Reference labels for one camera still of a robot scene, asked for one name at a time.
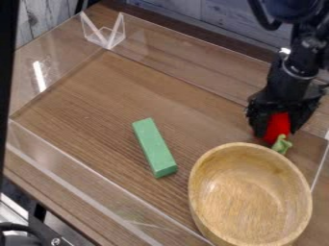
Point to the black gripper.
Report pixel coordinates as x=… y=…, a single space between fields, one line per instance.
x=285 y=94

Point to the red plush strawberry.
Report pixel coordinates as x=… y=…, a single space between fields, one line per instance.
x=277 y=132

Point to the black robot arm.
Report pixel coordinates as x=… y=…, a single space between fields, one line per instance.
x=307 y=55

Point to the wooden bowl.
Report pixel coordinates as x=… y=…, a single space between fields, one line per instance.
x=249 y=197

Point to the green rectangular block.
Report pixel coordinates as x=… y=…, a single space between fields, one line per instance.
x=157 y=152

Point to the clear acrylic tray wall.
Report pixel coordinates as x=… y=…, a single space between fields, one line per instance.
x=73 y=153

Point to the clear acrylic corner bracket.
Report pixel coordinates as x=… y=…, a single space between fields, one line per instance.
x=105 y=37

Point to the black metal table frame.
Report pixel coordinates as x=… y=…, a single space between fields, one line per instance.
x=50 y=237

